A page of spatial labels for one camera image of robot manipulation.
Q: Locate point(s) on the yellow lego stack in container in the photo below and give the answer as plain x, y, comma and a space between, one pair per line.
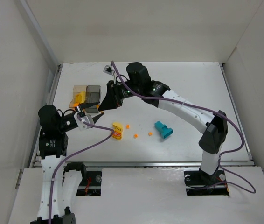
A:
80, 97

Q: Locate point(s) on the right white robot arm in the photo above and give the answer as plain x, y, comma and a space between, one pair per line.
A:
211, 125

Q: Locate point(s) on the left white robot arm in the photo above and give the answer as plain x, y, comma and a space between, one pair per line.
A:
60, 180

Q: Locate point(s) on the teal lego piece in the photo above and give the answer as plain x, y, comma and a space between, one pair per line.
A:
164, 131

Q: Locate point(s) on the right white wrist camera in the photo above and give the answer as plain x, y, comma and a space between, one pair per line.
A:
109, 70

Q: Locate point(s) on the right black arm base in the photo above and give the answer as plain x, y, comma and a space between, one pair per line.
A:
199, 183

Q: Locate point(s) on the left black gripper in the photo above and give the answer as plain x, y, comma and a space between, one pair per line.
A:
79, 114

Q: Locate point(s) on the aluminium frame rail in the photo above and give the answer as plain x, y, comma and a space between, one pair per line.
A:
202, 83

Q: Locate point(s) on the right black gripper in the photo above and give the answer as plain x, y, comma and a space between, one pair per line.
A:
113, 95

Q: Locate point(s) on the orange transparent container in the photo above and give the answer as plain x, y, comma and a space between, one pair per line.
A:
76, 89

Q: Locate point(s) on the yellow round lego with sticker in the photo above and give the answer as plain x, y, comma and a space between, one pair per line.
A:
118, 130

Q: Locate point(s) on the grey transparent container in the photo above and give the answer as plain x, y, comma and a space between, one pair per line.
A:
93, 95

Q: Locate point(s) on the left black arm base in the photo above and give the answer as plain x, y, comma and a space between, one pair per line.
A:
90, 184

